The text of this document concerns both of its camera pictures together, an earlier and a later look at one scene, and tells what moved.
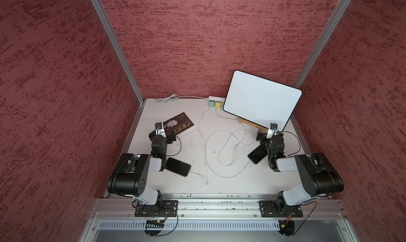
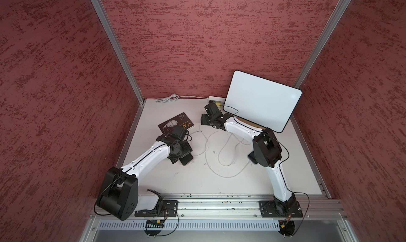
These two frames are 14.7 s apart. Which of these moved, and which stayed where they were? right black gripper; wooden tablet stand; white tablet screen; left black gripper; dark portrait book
Moved: right black gripper; left black gripper
Stayed: white tablet screen; wooden tablet stand; dark portrait book
